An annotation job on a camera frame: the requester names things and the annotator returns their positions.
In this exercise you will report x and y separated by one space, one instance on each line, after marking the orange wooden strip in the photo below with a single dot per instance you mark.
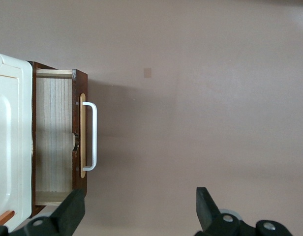
5 216

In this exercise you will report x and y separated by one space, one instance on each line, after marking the white box lid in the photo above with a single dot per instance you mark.
9 123

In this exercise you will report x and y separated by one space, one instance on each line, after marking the dark brown wooden drawer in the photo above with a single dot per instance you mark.
55 123

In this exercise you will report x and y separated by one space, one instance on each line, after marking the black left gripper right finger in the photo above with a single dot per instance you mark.
206 214

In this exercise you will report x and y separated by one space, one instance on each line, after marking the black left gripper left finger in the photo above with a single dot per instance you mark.
68 214

